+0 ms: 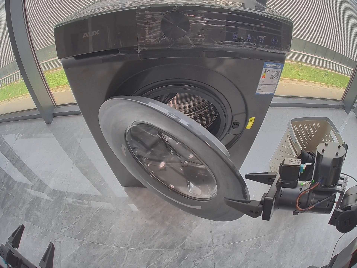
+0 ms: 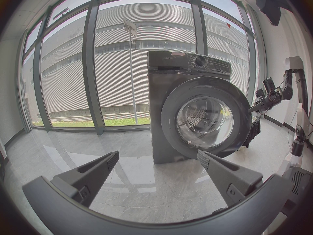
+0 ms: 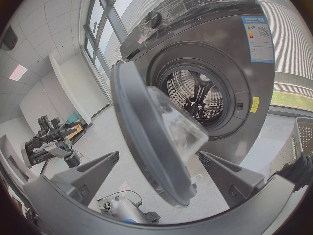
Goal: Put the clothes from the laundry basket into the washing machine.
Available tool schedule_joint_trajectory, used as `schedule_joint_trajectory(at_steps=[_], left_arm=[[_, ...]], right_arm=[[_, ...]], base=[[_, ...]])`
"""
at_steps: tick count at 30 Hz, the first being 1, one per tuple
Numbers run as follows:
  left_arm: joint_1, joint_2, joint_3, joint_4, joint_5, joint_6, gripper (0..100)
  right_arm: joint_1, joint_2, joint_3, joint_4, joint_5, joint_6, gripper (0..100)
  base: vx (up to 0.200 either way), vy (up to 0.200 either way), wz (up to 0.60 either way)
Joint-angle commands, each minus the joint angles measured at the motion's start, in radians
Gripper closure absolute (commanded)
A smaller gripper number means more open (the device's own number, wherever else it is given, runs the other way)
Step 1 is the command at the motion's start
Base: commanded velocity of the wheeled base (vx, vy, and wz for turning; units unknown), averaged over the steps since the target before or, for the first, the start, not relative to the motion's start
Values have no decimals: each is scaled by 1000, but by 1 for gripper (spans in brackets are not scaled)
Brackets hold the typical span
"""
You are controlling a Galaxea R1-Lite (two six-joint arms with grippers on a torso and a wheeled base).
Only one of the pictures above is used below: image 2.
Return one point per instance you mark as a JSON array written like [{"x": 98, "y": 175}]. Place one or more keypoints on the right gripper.
[{"x": 271, "y": 99}]

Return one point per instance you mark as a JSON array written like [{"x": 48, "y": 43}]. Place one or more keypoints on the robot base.
[{"x": 302, "y": 136}]

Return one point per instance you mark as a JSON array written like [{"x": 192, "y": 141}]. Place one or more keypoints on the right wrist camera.
[{"x": 268, "y": 84}]

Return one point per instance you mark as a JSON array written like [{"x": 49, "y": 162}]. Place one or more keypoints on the washing machine door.
[{"x": 171, "y": 121}]

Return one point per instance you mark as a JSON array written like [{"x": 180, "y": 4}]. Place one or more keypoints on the grey washing machine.
[{"x": 156, "y": 106}]

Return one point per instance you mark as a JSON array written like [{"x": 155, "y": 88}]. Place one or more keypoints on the window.
[{"x": 110, "y": 82}]

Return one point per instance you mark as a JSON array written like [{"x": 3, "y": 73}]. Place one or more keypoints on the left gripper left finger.
[{"x": 95, "y": 174}]

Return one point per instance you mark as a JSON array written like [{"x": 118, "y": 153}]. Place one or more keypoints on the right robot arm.
[{"x": 288, "y": 87}]

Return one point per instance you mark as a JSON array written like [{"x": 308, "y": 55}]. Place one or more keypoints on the heap of dark clothes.
[{"x": 254, "y": 131}]

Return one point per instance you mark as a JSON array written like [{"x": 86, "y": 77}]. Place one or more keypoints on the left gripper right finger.
[{"x": 225, "y": 174}]

